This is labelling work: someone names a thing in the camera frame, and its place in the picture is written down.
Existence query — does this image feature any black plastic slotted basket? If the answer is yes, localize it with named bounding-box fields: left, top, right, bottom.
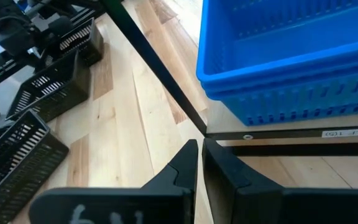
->
left=4, top=48, right=92, bottom=123
left=57, top=17, right=105, bottom=67
left=0, top=108, right=70, bottom=224

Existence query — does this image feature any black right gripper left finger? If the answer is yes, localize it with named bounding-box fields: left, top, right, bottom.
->
left=29, top=139, right=199, bottom=224

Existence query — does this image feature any white shelf label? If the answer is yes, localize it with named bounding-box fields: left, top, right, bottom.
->
left=321, top=127, right=358, bottom=139

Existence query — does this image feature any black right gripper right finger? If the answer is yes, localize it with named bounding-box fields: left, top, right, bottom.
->
left=201, top=138, right=358, bottom=224

